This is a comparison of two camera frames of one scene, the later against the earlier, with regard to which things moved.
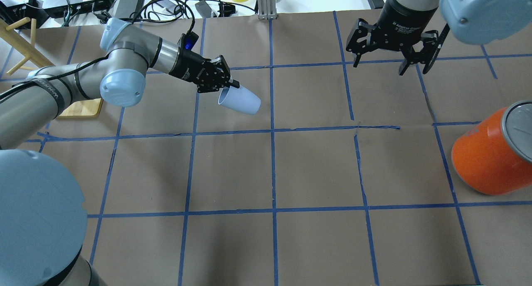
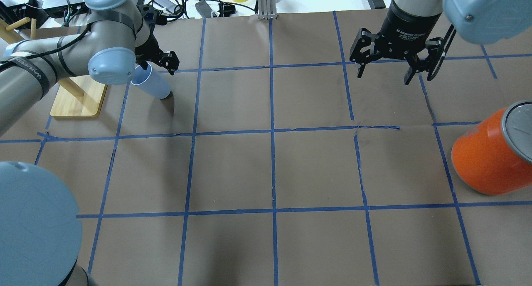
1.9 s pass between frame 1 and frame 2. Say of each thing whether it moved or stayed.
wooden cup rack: stayed
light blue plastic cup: moved
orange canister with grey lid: stayed
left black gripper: moved
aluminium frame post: stayed
